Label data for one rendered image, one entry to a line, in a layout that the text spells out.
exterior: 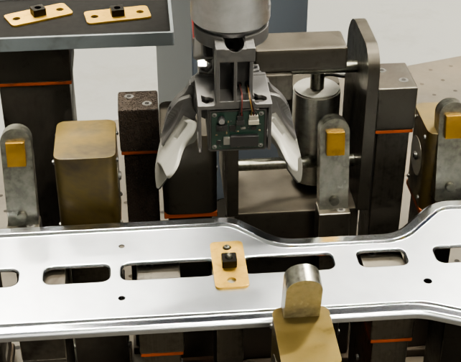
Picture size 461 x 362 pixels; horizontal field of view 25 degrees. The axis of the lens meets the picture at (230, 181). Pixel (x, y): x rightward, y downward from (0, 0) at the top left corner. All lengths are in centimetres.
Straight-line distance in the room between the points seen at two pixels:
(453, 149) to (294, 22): 48
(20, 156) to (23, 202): 6
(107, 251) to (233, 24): 37
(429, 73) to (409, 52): 169
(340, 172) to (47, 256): 36
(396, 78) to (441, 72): 96
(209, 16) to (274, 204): 44
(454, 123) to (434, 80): 94
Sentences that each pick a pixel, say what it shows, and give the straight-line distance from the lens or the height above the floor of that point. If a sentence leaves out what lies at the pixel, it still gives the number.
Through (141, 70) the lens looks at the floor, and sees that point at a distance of 380.
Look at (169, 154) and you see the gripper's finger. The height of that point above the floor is 117.
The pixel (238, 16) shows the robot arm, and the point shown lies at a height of 134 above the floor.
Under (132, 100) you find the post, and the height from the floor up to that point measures 110.
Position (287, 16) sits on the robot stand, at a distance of 171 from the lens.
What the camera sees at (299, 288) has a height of 109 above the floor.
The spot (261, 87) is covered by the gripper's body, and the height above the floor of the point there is 125.
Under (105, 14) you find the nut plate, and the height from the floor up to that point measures 116.
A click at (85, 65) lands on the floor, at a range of 385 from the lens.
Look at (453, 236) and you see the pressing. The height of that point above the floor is 100.
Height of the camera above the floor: 173
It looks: 33 degrees down
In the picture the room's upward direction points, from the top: straight up
